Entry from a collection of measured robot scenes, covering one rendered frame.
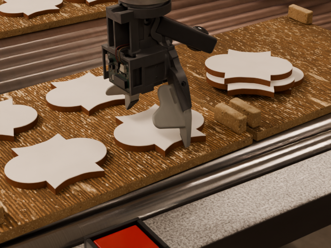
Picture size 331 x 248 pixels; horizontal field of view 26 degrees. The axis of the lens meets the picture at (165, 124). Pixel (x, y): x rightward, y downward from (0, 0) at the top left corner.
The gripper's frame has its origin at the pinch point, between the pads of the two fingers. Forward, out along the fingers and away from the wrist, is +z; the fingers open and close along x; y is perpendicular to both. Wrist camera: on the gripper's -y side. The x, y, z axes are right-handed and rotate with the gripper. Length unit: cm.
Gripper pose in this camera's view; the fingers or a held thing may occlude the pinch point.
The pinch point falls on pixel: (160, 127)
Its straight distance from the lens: 106.3
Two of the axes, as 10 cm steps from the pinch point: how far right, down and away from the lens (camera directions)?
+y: -8.1, 2.9, -5.2
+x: 5.9, 3.8, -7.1
